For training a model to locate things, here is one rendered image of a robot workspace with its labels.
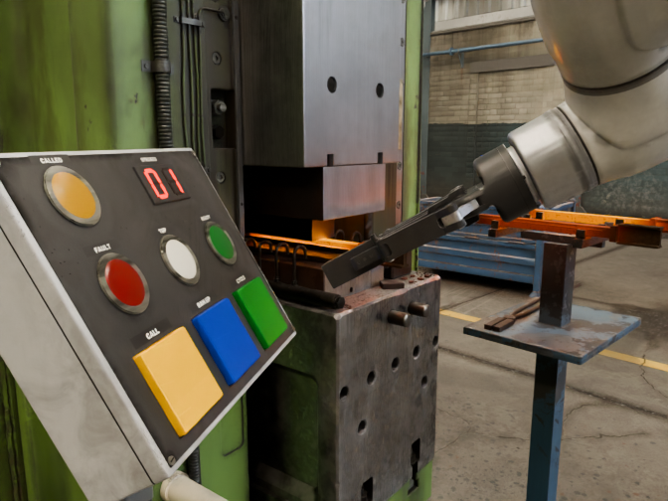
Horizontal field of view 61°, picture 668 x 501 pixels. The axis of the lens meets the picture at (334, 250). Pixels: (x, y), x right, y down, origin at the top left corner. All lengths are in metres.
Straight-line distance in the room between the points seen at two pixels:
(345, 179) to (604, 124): 0.58
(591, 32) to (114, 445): 0.49
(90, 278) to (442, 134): 9.68
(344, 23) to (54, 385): 0.78
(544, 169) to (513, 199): 0.04
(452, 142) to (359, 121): 8.88
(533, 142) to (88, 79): 0.65
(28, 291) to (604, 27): 0.48
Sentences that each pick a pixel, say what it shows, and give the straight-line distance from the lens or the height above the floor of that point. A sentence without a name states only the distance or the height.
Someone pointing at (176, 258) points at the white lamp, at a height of 1.09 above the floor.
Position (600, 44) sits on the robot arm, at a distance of 0.52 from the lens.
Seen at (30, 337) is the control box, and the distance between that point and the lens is 0.50.
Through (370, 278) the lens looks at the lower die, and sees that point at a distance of 1.16.
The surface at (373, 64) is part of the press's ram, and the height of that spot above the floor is 1.35.
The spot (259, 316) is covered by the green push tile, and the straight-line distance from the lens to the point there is 0.67.
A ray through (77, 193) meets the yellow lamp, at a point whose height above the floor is 1.17.
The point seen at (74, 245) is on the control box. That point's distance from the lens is 0.50.
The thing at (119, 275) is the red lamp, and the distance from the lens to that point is 0.52.
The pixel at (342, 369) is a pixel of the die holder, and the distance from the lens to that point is 1.03.
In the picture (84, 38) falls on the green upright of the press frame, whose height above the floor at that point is 1.36.
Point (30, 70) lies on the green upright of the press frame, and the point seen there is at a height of 1.34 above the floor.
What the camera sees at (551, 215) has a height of 1.01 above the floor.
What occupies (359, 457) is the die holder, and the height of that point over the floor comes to 0.62.
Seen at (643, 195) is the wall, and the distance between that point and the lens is 8.68.
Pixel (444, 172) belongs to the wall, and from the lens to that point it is 10.05.
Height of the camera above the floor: 1.21
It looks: 11 degrees down
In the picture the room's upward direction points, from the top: straight up
